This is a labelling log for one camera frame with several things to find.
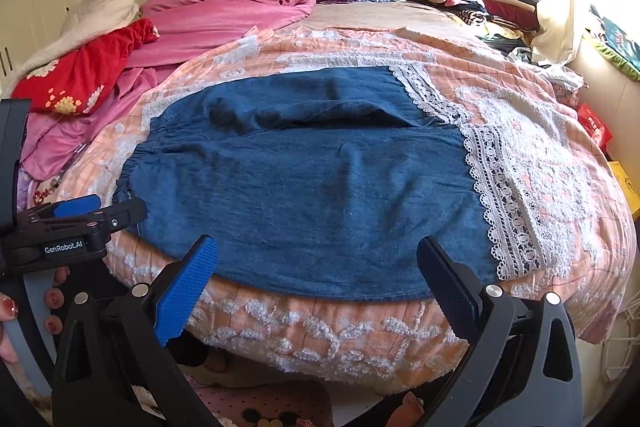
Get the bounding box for cream fleece blanket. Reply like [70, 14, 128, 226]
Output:
[2, 0, 139, 98]

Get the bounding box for pink duvet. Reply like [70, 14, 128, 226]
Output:
[21, 0, 316, 181]

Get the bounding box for mickey mouse slipper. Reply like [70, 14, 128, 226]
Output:
[186, 376, 334, 426]

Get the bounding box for blue denim pants lace trim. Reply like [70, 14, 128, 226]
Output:
[114, 67, 497, 301]

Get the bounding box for green windowsill cushion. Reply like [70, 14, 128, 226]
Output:
[589, 5, 640, 82]

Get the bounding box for yellow box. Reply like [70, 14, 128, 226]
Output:
[608, 160, 640, 220]

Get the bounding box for left hand red nails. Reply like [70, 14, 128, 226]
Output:
[0, 265, 71, 365]

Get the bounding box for red floral blanket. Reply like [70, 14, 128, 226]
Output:
[11, 18, 160, 116]

